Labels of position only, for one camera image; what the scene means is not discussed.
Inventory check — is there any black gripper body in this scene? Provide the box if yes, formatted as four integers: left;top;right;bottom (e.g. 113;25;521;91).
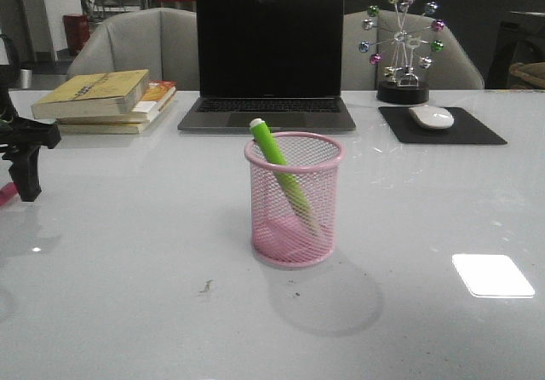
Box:
1;94;61;202

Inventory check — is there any pink highlighter pen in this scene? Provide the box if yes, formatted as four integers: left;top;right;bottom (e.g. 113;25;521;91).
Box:
0;182;18;206

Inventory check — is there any green highlighter pen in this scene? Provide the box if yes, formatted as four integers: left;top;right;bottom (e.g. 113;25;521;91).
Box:
250;118;321;237

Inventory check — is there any pink mesh pen holder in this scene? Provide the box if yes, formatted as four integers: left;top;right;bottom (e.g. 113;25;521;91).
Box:
244;132;345;268

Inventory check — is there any bottom cream book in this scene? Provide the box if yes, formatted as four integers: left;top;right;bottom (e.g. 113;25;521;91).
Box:
57;98;174;135

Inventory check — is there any yellow top book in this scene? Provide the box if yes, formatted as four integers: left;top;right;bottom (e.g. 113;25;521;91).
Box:
32;69;150;119

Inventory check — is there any red trash bin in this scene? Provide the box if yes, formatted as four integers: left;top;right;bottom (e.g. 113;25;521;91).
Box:
63;14;90;56

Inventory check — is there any orange cover book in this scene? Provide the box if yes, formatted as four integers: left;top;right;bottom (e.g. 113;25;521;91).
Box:
58;80;176;124

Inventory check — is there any grey left armchair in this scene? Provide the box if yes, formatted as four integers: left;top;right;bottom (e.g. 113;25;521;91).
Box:
67;8;199;91

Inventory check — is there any grey open laptop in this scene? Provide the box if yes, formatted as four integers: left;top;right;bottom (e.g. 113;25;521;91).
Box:
178;0;356;133

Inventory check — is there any ferris wheel desk toy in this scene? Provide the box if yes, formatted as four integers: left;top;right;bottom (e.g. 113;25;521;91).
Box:
359;0;446;105

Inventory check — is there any white computer mouse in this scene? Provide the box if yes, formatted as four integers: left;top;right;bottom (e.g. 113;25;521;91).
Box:
408;106;455;130

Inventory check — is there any black mouse pad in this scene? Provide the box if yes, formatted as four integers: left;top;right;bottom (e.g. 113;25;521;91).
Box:
378;106;508;146

